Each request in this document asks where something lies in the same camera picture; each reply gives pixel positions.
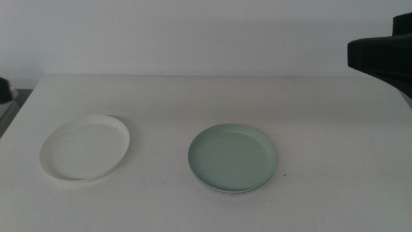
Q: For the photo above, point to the green shallow plastic bowl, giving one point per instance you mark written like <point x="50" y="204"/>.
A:
<point x="231" y="158"/>

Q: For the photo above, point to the white shallow plastic bowl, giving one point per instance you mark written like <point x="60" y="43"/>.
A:
<point x="83" y="149"/>

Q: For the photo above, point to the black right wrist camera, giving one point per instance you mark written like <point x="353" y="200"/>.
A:
<point x="403" y="24"/>

